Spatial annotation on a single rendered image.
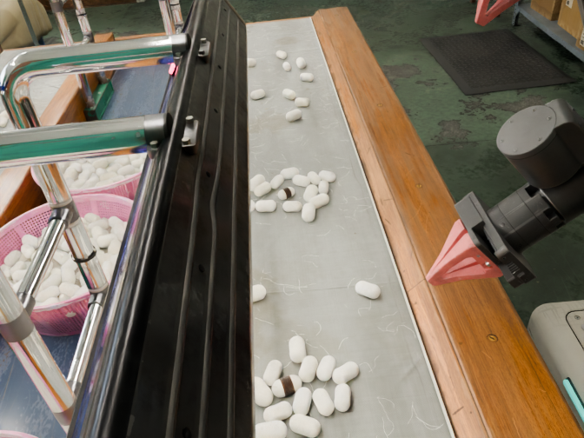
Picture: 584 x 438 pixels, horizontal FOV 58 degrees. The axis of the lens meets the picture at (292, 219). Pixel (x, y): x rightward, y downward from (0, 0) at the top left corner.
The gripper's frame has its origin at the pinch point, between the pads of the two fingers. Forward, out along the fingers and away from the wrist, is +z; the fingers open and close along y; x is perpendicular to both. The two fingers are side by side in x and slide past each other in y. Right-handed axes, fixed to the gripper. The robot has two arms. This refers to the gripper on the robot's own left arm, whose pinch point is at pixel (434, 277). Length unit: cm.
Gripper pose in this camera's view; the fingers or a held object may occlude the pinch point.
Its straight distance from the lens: 63.0
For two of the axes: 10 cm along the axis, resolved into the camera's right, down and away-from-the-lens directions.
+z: -7.0, 5.9, 4.0
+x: 7.1, 5.2, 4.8
